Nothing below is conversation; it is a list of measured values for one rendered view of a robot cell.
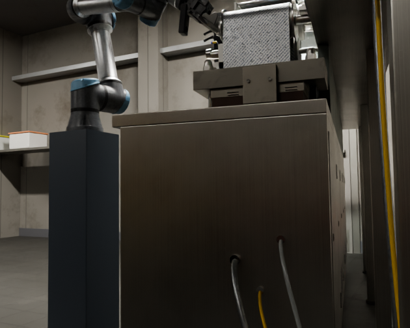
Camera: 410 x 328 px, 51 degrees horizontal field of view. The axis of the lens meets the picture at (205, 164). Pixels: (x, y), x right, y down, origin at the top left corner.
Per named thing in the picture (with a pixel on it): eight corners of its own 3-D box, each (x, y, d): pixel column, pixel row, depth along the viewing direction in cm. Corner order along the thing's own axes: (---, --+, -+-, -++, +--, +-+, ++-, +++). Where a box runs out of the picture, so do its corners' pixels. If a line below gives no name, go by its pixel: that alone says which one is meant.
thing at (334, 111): (338, 158, 354) (338, 129, 356) (343, 158, 353) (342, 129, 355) (319, 115, 143) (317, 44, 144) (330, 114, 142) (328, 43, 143)
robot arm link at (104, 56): (90, 115, 188) (74, 6, 200) (118, 119, 199) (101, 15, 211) (107, 105, 180) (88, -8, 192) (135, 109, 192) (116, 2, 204)
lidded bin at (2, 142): (15, 151, 635) (15, 136, 636) (-5, 150, 605) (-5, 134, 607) (-3, 153, 653) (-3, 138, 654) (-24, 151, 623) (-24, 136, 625)
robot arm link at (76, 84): (64, 110, 180) (64, 78, 181) (91, 114, 190) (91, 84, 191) (81, 106, 172) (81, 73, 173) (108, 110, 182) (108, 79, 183)
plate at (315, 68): (209, 99, 150) (208, 82, 150) (327, 90, 137) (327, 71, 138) (192, 90, 135) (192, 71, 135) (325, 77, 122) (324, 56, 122)
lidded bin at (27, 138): (48, 150, 605) (48, 133, 606) (28, 148, 575) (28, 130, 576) (27, 151, 623) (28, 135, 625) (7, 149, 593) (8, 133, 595)
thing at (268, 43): (224, 82, 153) (222, 30, 154) (290, 75, 146) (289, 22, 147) (223, 81, 153) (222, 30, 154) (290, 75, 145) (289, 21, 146)
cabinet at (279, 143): (269, 265, 369) (267, 165, 374) (348, 269, 348) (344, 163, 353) (118, 407, 131) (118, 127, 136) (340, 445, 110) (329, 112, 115)
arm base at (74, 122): (58, 133, 177) (58, 109, 177) (83, 136, 190) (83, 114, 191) (86, 129, 170) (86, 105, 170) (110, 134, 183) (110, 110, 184)
